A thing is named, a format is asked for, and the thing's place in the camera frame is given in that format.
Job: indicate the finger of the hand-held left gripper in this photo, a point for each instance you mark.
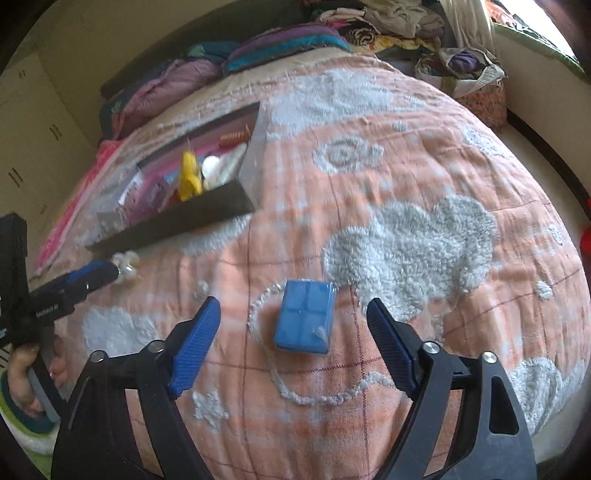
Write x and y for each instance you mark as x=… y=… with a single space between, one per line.
x=90 y=270
x=99 y=282

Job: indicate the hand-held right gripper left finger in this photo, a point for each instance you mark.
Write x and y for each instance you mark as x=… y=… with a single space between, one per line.
x=194 y=350

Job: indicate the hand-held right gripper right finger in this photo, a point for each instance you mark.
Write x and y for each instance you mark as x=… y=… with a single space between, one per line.
x=392 y=346

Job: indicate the small blue box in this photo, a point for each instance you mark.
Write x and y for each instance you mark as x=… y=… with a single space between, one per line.
x=302 y=318

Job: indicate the shallow cardboard box pink inside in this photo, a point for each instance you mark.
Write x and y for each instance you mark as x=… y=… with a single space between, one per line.
x=207 y=207

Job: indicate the yellow hair clip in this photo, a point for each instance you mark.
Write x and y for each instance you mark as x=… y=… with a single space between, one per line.
x=190 y=177

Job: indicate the white cloud-shaped hair clip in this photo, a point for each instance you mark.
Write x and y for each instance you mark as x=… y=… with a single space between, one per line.
x=226 y=164

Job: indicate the person's left hand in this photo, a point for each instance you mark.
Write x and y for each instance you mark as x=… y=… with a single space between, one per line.
x=23 y=376

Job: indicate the pink towel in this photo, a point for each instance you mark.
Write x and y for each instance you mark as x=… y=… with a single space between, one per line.
x=78 y=207

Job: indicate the cream wardrobe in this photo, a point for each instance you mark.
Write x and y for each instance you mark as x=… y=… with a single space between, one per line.
x=37 y=138

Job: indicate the floral fabric basket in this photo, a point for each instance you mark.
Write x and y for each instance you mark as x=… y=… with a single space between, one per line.
x=480 y=92

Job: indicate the teal purple pillow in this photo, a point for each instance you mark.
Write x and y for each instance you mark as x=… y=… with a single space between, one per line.
x=286 y=46

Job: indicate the pile of clothes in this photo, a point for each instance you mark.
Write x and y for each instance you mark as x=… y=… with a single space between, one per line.
x=392 y=21

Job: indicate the cream curtain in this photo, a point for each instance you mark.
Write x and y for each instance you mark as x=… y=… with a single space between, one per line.
x=466 y=23

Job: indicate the green quilted cloth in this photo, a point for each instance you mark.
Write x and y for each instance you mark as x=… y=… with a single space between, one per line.
x=540 y=41

